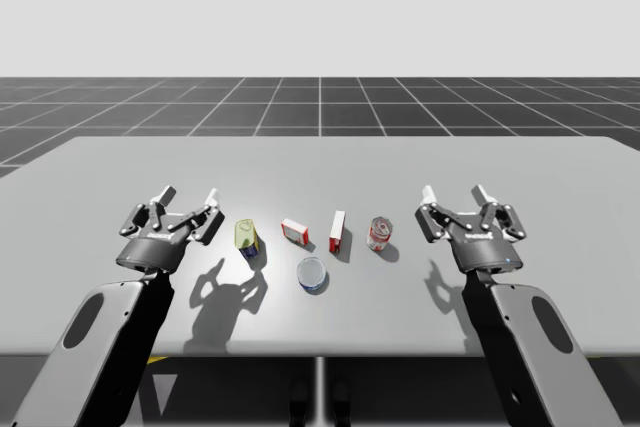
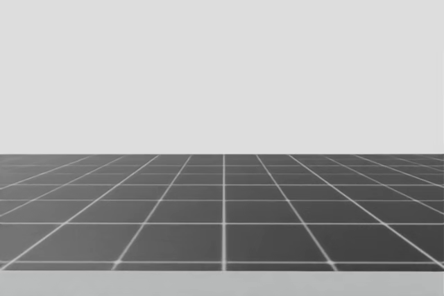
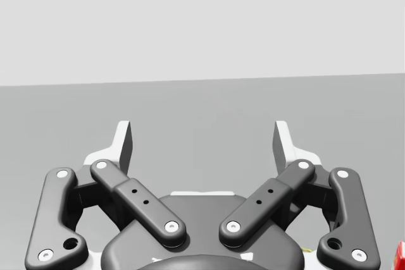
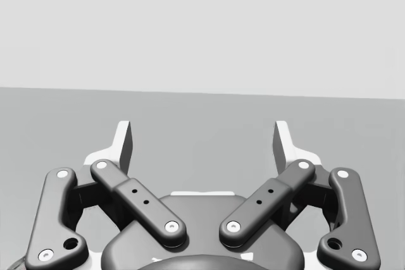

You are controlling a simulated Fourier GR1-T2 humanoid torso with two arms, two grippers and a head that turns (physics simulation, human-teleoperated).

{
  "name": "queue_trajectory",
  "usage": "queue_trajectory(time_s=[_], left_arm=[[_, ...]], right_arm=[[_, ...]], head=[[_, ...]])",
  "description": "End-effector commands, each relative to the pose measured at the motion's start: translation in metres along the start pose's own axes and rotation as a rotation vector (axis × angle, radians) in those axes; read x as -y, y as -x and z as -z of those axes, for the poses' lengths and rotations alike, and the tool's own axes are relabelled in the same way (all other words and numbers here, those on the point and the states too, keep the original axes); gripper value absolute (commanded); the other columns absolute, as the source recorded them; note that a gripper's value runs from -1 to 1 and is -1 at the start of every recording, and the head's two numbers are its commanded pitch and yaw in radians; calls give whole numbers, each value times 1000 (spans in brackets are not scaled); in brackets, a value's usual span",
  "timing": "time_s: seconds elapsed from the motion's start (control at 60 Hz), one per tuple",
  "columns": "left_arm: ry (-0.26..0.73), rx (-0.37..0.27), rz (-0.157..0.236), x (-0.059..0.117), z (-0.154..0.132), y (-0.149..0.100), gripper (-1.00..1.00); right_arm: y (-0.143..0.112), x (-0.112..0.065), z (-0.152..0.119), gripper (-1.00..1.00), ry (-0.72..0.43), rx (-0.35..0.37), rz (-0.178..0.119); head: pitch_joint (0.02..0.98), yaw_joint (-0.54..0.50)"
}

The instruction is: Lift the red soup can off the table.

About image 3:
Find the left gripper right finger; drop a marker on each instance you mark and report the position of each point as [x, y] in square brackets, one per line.
[351, 210]

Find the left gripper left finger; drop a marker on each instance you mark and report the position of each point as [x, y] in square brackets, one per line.
[57, 206]

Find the red carton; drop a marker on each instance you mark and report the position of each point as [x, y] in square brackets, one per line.
[401, 255]

